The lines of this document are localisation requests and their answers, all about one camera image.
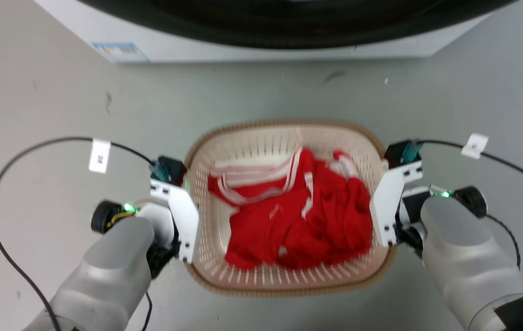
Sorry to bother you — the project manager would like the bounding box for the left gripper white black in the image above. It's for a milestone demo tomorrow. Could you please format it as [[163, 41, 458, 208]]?
[[147, 178, 200, 279]]

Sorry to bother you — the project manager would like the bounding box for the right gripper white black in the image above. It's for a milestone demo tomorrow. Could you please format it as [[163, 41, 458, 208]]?
[[370, 161, 432, 258]]

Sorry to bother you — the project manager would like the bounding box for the beige plastic laundry basket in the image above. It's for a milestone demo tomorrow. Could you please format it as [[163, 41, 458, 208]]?
[[182, 120, 398, 297]]

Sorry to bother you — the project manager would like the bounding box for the red garment with white stripes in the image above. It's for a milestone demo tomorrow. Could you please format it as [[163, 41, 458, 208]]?
[[207, 147, 373, 271]]

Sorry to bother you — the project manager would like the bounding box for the white washing machine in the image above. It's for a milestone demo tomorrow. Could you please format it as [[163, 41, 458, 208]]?
[[34, 0, 494, 64]]

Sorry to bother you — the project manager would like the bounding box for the blue white energy label sticker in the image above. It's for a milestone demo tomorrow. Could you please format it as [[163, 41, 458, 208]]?
[[91, 42, 150, 63]]

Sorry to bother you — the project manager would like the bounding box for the black washing machine door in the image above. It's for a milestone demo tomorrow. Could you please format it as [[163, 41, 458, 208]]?
[[77, 0, 517, 50]]

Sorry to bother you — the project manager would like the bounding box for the white cable tag with print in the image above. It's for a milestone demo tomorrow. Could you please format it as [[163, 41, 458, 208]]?
[[461, 133, 489, 160], [88, 139, 112, 174]]

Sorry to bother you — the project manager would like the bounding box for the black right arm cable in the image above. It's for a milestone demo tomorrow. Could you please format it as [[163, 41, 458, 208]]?
[[419, 140, 523, 270]]

